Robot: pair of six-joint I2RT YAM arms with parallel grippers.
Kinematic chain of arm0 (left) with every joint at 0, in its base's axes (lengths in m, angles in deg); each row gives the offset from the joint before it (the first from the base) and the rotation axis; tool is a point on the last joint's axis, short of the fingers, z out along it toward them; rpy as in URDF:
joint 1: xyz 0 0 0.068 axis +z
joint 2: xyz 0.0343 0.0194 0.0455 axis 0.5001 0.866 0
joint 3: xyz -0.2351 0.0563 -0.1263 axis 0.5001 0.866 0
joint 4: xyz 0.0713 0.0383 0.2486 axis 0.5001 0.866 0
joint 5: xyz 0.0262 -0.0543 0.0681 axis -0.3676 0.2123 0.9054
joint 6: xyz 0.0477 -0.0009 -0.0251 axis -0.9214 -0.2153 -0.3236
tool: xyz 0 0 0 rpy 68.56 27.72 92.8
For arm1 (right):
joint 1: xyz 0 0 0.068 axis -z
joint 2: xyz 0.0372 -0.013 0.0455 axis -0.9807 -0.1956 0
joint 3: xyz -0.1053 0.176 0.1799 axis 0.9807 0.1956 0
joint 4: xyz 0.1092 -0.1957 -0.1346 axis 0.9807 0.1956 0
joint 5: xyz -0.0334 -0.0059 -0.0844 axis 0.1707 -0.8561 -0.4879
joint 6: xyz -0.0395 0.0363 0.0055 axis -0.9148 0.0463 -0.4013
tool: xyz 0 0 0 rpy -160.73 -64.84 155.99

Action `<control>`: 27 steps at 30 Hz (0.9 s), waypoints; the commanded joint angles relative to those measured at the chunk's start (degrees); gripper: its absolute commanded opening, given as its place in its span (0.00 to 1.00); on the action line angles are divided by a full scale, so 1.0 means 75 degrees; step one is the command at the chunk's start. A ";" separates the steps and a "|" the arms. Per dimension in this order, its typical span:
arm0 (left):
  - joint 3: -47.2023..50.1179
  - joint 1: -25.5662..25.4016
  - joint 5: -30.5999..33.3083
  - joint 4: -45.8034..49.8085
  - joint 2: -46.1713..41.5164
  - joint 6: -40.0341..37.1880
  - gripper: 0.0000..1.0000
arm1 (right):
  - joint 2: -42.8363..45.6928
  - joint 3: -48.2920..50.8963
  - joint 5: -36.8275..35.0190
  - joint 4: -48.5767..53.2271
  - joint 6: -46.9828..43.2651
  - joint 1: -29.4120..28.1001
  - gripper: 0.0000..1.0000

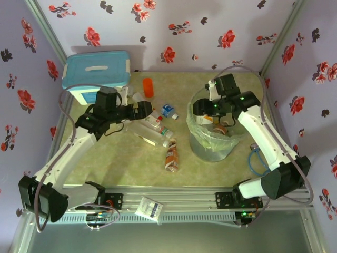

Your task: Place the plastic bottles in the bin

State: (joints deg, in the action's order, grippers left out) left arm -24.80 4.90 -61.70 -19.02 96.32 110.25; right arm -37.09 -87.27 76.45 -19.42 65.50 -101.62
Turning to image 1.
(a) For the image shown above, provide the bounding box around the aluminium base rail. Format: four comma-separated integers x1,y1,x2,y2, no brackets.
22,186,315,213

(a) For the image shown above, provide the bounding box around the orange plastic cup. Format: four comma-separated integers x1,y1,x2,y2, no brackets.
142,78,154,99

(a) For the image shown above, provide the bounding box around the slotted white cable duct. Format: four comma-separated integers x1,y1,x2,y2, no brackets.
60,212,235,225

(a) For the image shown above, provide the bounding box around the bottle with white orange label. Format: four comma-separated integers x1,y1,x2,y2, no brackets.
195,114,214,127

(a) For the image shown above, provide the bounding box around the translucent green bin liner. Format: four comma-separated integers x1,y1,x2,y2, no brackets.
186,85,249,154

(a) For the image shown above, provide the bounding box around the storage box with blue lid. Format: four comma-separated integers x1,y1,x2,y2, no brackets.
61,51,132,106

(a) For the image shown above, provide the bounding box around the grey hose of arm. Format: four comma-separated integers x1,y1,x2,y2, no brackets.
210,65,314,227
33,84,123,234

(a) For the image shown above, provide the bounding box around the circuit board with coloured wires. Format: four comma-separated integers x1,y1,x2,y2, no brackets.
84,209,111,222

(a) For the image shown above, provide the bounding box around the clear bottle with leaf label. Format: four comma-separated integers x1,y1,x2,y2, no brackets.
136,115,174,138

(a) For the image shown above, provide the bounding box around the small bottle with blue label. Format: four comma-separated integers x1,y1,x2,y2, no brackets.
161,103,180,121

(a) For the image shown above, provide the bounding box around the thin grey cable loop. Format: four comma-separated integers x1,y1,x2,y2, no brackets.
85,202,122,232

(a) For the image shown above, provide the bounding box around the aluminium corner post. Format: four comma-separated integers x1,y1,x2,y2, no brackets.
259,0,308,79
25,0,68,64

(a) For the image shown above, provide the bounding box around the white bottle with red cap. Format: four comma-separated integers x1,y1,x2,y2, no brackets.
132,91,164,122

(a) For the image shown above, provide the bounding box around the white paper packet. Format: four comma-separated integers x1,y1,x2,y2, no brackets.
134,196,164,226

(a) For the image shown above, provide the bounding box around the blue tube loop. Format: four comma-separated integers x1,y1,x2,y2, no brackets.
248,144,272,177

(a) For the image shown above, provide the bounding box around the grey hose of right arm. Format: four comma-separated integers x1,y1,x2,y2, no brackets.
210,65,314,227

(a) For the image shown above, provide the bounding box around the clear plastic trash bin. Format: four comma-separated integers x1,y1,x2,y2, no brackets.
186,85,249,163

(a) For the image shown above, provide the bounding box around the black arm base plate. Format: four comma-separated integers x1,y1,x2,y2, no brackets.
215,191,264,209
103,193,124,211

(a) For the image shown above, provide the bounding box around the aluminium side rail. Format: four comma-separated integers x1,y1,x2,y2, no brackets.
30,93,73,194

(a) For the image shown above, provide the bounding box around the large clear plastic bottle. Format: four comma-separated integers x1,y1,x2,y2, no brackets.
128,123,171,148

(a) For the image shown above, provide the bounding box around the grey hose of left arm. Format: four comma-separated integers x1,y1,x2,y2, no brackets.
33,84,123,234

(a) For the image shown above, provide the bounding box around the circuit board with green light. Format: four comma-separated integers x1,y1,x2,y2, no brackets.
235,209,257,228

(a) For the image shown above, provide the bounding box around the brown coffee drink bottle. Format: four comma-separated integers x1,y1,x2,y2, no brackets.
164,137,181,173

